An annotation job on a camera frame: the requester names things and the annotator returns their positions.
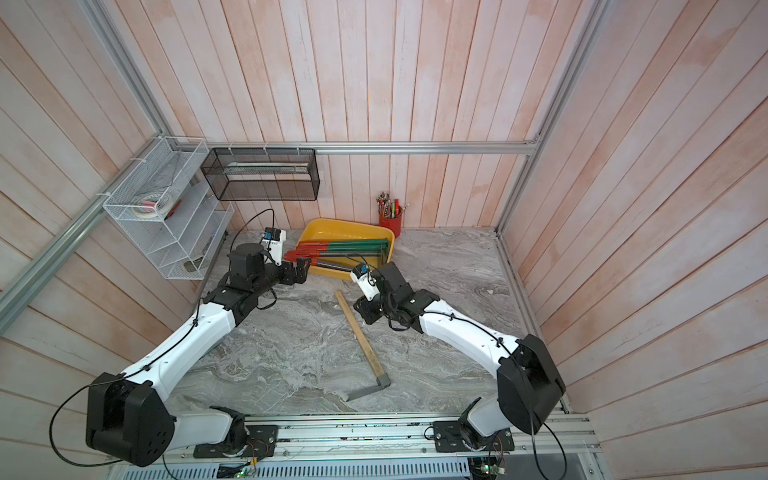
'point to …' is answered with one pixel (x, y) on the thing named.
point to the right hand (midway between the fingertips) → (357, 299)
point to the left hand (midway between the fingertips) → (297, 260)
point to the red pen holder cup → (394, 224)
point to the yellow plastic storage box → (331, 230)
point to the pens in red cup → (389, 209)
